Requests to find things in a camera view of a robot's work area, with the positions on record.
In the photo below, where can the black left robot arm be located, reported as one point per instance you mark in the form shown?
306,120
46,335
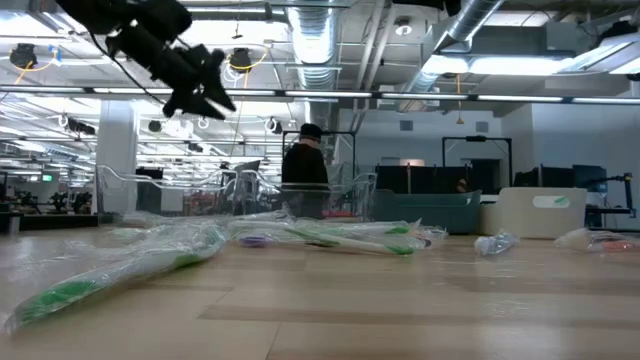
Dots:
100,12

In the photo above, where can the silver round air duct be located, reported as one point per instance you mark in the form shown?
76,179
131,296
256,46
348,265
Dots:
312,70
470,22

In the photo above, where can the black monitor row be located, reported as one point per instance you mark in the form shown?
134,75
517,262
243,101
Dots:
550,177
425,177

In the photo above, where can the black ceiling-mounted camera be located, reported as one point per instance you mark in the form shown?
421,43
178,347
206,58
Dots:
22,55
241,57

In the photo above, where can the purple white toothbrush in wrapper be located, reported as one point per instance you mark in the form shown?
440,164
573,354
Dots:
255,242
430,240

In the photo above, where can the clear plastic bin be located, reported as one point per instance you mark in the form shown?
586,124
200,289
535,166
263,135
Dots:
362,197

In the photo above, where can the round ceiling fixture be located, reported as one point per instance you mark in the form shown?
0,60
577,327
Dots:
403,29

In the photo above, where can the teal plastic bin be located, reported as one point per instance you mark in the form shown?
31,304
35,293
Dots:
425,212

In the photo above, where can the white plastic bin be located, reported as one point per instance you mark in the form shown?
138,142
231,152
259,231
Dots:
510,220

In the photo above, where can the blue white toothbrush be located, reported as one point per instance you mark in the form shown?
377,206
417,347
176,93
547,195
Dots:
495,244

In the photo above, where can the white building pillar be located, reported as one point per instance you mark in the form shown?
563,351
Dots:
117,150

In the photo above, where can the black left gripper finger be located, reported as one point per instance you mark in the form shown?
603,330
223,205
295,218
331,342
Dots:
192,104
214,75

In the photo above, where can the black background equipment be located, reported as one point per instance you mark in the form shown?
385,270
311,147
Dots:
80,202

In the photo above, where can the black background stand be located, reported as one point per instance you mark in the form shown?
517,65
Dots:
627,190

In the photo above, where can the black bench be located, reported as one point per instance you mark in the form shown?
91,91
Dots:
60,222

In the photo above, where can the green exit sign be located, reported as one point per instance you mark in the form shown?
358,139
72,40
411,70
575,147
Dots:
47,177

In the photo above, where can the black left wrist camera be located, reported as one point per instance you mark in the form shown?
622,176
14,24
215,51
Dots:
167,17

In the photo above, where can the black cabinet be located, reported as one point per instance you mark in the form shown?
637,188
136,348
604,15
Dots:
149,195

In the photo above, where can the long ceiling light rail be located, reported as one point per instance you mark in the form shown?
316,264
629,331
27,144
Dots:
325,93

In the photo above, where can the person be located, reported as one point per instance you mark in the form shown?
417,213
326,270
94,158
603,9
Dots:
305,165
461,186

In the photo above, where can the orange white toothbrush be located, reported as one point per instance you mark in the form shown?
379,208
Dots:
615,246
339,214

